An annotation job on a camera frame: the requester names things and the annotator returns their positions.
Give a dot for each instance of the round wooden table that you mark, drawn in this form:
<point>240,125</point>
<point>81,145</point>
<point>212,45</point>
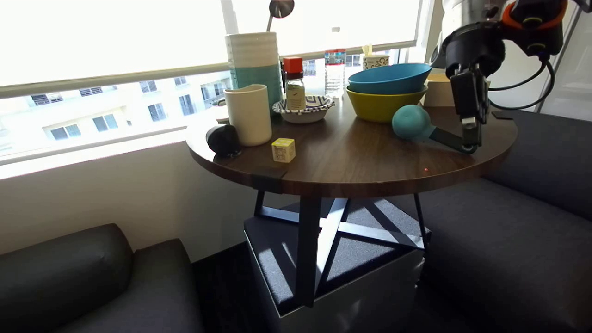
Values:
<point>345,158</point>

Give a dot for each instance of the small cream jar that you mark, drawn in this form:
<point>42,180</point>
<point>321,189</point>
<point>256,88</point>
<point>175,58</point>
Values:
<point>295,95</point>

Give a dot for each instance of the black round object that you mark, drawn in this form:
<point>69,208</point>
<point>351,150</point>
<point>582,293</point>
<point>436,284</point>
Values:
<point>223,141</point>

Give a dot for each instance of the metal ladle in canister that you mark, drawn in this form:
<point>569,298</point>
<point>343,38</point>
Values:
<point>278,10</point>

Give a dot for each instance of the dark grey sofa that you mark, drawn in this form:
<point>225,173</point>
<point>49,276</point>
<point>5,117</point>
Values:
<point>515,247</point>

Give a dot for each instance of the clear water bottle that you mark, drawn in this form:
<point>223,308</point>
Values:
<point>336,62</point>

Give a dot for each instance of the blue bowl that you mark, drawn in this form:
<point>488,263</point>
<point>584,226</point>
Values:
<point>391,80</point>

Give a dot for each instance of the white and teal tall canister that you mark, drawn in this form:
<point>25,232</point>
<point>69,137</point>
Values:
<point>254,60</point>

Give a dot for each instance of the dark grey armchair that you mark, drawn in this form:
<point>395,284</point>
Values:
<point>95,282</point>

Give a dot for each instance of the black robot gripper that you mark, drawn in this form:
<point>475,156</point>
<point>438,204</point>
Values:
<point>473,54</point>

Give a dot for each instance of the yellow-green bowl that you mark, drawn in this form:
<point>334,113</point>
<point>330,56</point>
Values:
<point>380,108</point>

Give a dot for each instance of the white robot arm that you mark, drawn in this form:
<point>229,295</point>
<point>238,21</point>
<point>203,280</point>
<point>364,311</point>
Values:
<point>536,26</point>

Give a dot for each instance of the cream wooden box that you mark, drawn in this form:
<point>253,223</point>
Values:
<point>439,91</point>

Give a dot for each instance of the cream ceramic cup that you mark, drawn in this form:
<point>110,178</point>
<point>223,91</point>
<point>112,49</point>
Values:
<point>251,113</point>

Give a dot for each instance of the blue measuring spoon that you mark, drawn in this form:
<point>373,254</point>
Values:
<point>414,123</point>

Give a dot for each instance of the yellow cube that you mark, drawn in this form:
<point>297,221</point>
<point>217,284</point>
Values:
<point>284,150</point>

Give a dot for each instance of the patterned small dish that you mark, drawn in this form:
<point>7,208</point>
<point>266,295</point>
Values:
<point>314,112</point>

